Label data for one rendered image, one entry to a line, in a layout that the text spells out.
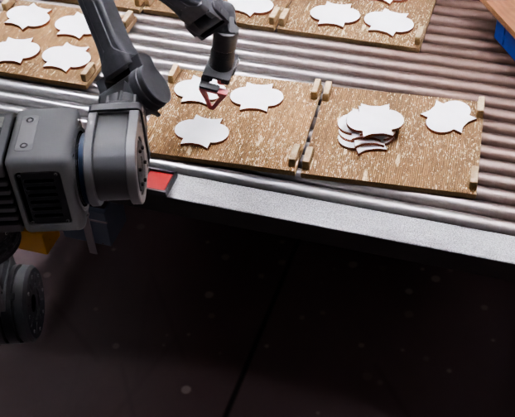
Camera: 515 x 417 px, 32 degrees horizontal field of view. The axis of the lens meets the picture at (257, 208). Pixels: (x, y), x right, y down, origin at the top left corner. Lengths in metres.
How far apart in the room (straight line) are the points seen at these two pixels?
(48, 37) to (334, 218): 1.08
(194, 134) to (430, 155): 0.58
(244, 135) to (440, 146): 0.48
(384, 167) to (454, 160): 0.17
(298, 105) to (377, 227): 0.46
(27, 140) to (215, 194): 0.83
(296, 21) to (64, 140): 1.40
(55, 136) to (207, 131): 0.93
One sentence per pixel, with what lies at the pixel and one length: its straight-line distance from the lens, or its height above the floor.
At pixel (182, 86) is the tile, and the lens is 2.44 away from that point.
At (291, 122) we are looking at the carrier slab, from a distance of 2.31.
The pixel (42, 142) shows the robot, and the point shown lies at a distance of 1.39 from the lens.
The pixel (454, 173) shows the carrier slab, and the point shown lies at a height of 0.94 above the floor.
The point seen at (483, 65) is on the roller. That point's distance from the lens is 2.57.
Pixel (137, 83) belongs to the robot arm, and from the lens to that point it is 1.56.
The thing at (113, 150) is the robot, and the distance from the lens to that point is 1.40.
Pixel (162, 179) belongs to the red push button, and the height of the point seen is 0.93.
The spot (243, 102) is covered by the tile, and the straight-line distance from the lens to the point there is 2.37.
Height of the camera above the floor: 2.39
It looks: 44 degrees down
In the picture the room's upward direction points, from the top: 3 degrees counter-clockwise
